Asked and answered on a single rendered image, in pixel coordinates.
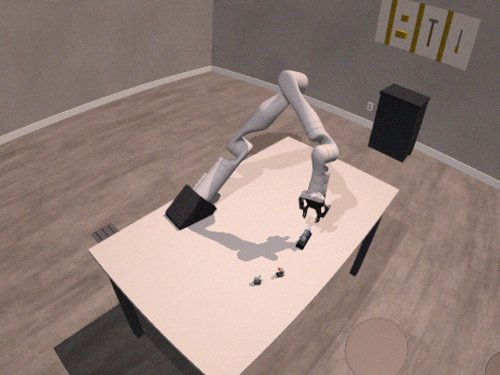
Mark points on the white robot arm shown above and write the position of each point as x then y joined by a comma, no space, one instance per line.
292,84

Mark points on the clear relay with red button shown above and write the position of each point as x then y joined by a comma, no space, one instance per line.
280,271

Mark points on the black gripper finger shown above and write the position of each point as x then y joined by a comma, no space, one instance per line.
304,208
318,211

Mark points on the black rack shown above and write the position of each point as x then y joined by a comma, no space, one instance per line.
300,246

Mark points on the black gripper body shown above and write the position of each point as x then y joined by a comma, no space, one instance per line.
313,204

